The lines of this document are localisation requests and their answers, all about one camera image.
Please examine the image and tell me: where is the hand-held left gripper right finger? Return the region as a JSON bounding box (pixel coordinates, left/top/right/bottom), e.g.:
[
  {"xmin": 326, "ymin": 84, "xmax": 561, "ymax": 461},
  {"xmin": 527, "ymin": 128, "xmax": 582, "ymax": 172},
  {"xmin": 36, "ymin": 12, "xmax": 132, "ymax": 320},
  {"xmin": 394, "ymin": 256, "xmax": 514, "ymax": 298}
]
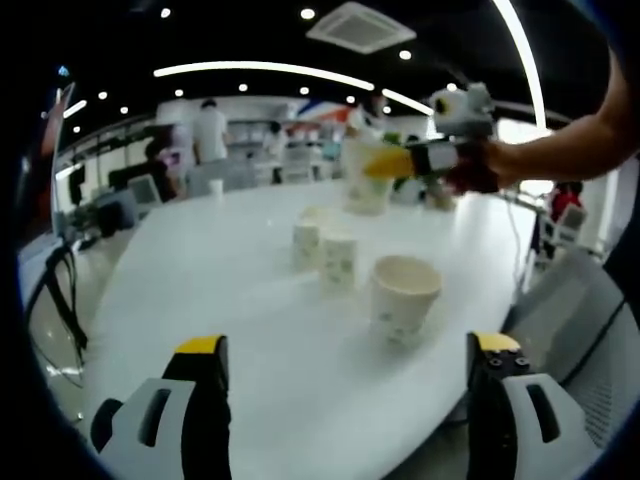
[{"xmin": 465, "ymin": 330, "xmax": 601, "ymax": 480}]

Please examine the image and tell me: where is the curved ceiling light strip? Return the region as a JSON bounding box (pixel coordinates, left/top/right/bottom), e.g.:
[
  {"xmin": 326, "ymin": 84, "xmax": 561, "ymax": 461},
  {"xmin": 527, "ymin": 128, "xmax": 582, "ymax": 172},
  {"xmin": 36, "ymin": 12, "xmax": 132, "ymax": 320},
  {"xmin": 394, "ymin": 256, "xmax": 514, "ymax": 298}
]
[
  {"xmin": 492, "ymin": 0, "xmax": 546, "ymax": 129},
  {"xmin": 153, "ymin": 60, "xmax": 434, "ymax": 116}
]

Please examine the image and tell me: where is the white table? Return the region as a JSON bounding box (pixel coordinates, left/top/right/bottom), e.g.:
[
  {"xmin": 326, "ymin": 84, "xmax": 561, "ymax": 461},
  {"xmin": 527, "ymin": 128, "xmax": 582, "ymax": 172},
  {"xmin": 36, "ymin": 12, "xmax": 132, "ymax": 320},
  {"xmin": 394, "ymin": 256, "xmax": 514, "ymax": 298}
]
[{"xmin": 82, "ymin": 179, "xmax": 539, "ymax": 480}]

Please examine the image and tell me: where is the ceiling air vent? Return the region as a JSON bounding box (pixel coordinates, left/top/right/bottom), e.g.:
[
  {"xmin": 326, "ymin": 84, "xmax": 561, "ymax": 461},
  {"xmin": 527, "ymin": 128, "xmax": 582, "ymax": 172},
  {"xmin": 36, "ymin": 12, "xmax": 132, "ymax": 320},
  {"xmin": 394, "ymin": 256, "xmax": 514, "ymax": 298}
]
[{"xmin": 305, "ymin": 2, "xmax": 417, "ymax": 55}]

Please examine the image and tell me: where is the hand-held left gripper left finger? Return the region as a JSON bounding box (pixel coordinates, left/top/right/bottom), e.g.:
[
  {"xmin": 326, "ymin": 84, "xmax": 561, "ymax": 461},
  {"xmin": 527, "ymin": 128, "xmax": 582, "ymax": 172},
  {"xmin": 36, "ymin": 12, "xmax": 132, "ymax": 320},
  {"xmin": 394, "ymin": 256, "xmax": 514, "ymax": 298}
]
[{"xmin": 107, "ymin": 333, "xmax": 234, "ymax": 480}]

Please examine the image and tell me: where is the person's right hand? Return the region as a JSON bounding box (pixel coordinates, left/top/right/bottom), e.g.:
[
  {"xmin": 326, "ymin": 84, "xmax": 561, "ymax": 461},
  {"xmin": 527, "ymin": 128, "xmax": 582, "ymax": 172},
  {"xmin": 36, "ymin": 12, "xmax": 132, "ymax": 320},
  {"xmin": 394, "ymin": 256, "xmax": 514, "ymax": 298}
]
[{"xmin": 482, "ymin": 142, "xmax": 521, "ymax": 189}]

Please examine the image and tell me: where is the white mesh chair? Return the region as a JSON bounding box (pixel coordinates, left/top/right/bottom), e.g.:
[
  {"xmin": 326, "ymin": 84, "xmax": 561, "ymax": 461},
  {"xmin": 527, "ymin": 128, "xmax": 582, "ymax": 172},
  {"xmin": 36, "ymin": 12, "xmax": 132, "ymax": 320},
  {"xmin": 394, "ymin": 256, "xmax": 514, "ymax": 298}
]
[{"xmin": 127, "ymin": 173, "xmax": 164, "ymax": 206}]

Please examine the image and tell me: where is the group of ceiling downlights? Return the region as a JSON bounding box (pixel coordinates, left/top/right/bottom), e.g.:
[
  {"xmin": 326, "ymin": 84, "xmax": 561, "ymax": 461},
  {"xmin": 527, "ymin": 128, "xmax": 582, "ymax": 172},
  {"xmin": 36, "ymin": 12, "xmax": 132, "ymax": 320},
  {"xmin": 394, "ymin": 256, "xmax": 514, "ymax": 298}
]
[{"xmin": 69, "ymin": 7, "xmax": 461, "ymax": 136}]

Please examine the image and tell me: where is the large display on stand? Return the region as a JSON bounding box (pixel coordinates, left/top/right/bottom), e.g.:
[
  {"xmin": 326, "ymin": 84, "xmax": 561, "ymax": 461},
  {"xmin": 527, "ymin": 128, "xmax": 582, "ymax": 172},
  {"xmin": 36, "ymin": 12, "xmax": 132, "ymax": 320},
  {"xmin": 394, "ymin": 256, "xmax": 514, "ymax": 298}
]
[{"xmin": 42, "ymin": 82, "xmax": 76, "ymax": 236}]

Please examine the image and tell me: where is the person's dark clothing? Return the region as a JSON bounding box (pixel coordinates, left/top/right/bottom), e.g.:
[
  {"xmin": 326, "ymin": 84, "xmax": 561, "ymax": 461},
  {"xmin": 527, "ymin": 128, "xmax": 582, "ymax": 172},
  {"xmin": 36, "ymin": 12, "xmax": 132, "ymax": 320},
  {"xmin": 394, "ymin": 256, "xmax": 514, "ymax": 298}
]
[{"xmin": 602, "ymin": 29, "xmax": 640, "ymax": 321}]

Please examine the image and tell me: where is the black stand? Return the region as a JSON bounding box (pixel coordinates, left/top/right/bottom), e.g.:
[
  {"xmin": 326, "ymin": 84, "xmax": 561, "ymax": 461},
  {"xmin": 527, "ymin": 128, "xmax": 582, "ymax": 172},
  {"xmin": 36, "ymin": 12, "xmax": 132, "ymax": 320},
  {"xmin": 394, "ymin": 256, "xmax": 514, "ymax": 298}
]
[{"xmin": 27, "ymin": 244, "xmax": 91, "ymax": 386}]

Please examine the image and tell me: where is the grey office chair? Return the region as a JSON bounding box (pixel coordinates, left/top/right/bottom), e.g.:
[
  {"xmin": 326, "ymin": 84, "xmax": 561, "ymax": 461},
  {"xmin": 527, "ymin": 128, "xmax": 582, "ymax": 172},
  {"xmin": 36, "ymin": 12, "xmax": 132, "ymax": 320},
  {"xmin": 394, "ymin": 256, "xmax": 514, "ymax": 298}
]
[{"xmin": 502, "ymin": 247, "xmax": 640, "ymax": 451}]

